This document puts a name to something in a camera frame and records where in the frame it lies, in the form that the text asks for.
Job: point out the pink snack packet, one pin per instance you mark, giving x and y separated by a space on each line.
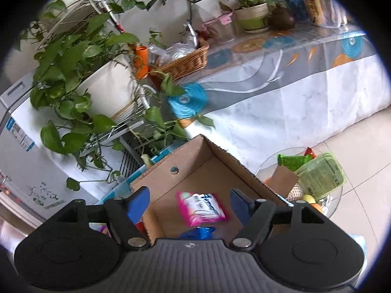
201 209

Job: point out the red snack packet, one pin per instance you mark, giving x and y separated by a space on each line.
309 151

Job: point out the pothos plant in white pot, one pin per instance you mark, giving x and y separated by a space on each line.
100 88

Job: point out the brown paper bag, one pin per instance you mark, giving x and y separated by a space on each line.
282 181

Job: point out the clear container with pink lid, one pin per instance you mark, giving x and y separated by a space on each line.
220 28

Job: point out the white standing appliance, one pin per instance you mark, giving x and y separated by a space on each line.
24 164

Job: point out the clear plastic bag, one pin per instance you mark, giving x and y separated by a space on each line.
177 52

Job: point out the blue container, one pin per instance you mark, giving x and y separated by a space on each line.
298 7

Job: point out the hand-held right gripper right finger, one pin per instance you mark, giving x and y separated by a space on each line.
239 203

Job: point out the blue snack packet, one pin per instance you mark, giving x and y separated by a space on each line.
198 233

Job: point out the plant in green white pot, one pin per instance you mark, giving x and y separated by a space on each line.
252 19

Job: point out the wicker basket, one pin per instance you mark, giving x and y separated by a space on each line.
187 64

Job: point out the dark green snack packet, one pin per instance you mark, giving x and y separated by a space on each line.
293 161

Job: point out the brown teapot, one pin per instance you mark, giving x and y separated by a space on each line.
281 19

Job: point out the leafy plant in white pot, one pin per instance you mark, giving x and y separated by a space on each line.
207 9

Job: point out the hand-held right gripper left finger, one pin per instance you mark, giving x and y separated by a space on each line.
139 202

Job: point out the orange cup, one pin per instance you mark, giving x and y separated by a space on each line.
141 62

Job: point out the glass bowl of groceries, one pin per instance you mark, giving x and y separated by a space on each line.
265 165

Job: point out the brown cardboard box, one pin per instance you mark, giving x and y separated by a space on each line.
195 171

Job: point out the table with patterned tablecloth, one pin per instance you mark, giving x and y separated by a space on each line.
290 97

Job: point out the pale green plastic bag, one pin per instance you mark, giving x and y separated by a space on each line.
323 177

